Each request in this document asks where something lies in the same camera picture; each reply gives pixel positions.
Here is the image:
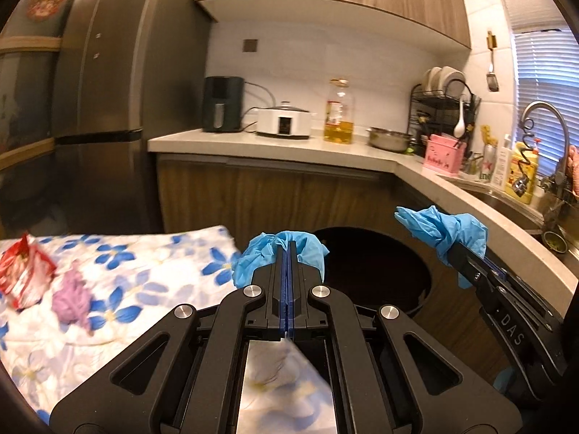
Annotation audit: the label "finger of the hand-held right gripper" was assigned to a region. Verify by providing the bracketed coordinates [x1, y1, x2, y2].
[445, 242, 503, 290]
[486, 257, 514, 281]

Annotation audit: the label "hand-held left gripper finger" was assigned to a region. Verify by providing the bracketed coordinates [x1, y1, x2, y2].
[289, 242, 521, 434]
[50, 244, 289, 434]

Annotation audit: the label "blue glove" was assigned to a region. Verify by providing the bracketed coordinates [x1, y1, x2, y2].
[394, 205, 489, 267]
[233, 230, 330, 288]

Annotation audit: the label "black trash bin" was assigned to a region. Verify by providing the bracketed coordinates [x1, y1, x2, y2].
[312, 227, 430, 317]

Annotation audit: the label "metal sink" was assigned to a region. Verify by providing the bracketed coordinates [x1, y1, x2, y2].
[457, 181, 544, 231]

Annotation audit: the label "green silver can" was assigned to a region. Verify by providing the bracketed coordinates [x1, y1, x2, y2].
[479, 143, 498, 184]

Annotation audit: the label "yellow detergent bottle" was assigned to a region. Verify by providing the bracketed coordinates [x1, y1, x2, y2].
[504, 142, 540, 204]

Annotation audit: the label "white bottle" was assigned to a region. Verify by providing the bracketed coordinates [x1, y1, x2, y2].
[491, 135, 514, 188]

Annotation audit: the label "kitchen counter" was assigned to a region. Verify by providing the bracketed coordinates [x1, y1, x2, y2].
[148, 129, 579, 371]

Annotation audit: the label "pink utensil box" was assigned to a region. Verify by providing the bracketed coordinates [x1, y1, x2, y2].
[423, 134, 466, 173]

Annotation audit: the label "white spoon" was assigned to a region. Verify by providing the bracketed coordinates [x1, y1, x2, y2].
[453, 95, 468, 139]

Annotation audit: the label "blue floral tablecloth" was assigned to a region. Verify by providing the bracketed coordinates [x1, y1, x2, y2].
[0, 225, 338, 434]

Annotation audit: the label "metal basin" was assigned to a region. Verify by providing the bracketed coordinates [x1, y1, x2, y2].
[366, 127, 414, 152]

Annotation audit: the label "black dish rack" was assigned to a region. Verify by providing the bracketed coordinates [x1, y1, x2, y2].
[411, 67, 481, 163]

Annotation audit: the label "metal faucet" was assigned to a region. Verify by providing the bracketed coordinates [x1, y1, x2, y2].
[520, 102, 571, 182]

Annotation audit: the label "white rice cooker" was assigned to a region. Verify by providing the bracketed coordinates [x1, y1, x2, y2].
[256, 102, 314, 140]

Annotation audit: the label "hanging metal spatula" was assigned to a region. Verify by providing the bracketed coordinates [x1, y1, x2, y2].
[486, 31, 500, 92]

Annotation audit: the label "cooking oil bottle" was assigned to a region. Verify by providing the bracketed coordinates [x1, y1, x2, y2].
[323, 78, 356, 144]

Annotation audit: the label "window blinds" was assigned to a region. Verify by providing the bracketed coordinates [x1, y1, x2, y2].
[513, 27, 579, 163]

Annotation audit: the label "black air fryer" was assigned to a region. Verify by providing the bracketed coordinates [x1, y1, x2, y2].
[202, 76, 246, 133]

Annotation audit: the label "purple glove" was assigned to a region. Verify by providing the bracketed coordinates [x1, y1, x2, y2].
[51, 271, 91, 331]

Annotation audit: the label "red white snack packet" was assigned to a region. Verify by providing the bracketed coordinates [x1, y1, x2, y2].
[0, 233, 57, 312]

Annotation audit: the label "grey refrigerator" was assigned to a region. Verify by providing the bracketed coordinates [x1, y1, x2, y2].
[54, 0, 213, 236]

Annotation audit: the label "wooden framed glass door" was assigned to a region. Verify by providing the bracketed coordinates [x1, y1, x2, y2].
[0, 0, 91, 236]

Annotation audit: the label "red door sticker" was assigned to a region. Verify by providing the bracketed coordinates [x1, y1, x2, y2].
[27, 0, 68, 21]

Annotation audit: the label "black coiled cable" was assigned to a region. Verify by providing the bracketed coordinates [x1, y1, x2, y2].
[519, 118, 542, 193]

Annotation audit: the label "appliance power cable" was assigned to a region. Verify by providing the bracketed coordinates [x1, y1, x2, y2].
[242, 82, 278, 133]

